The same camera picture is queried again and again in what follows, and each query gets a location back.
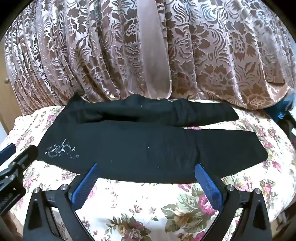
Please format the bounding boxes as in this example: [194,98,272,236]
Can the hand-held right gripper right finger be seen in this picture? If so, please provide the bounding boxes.
[195,163,273,241]

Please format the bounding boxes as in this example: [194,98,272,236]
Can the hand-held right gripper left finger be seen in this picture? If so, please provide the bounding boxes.
[23,163,100,241]

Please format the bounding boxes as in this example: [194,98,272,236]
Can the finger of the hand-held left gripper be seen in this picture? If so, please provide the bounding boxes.
[0,146,39,183]
[0,144,16,161]

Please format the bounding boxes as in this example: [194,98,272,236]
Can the black pants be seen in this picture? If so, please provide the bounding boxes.
[37,93,269,184]

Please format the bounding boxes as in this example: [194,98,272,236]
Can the wooden cabinet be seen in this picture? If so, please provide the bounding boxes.
[0,76,14,135]

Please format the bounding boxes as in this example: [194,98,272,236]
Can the floral bedspread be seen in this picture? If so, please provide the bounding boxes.
[0,105,296,241]

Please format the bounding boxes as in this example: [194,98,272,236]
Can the dark object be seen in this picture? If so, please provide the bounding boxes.
[279,115,296,145]

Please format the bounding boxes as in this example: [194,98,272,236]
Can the blue object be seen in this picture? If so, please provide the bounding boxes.
[265,93,296,123]

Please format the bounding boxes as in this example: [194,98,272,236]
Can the brown floral curtain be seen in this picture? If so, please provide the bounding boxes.
[3,0,294,116]

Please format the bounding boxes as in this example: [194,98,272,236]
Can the plain pink curtain band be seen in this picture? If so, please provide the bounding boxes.
[138,0,173,100]

